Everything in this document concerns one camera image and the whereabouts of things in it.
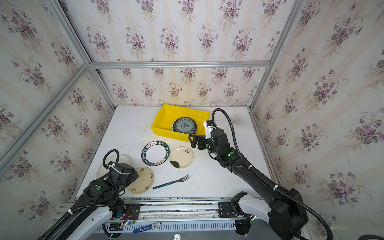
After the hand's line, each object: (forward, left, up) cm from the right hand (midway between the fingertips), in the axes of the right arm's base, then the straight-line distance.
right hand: (193, 137), depth 77 cm
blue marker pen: (-37, +22, -19) cm, 47 cm away
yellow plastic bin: (+35, +20, -19) cm, 44 cm away
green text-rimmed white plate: (+2, +25, -21) cm, 32 cm away
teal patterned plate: (+22, +5, -17) cm, 28 cm away
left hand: (-14, +34, -15) cm, 39 cm away
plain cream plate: (-9, +54, -20) cm, 59 cm away
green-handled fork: (-15, +8, -21) cm, 27 cm away
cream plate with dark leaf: (-1, +8, -20) cm, 21 cm away
